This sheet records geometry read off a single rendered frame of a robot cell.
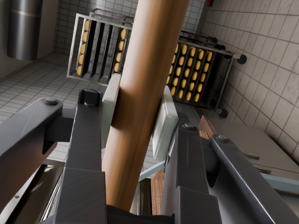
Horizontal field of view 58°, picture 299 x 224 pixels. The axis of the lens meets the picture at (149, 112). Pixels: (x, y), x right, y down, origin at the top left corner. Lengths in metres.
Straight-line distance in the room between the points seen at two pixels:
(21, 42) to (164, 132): 3.19
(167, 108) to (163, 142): 0.02
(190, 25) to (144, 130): 5.08
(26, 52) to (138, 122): 3.19
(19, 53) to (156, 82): 3.20
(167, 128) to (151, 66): 0.04
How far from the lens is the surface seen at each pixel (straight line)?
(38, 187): 1.88
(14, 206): 1.74
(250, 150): 1.75
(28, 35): 3.31
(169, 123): 0.15
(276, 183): 1.40
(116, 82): 0.19
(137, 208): 1.75
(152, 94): 0.17
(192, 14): 5.24
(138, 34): 0.17
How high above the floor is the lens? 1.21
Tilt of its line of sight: 7 degrees down
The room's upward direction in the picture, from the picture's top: 77 degrees counter-clockwise
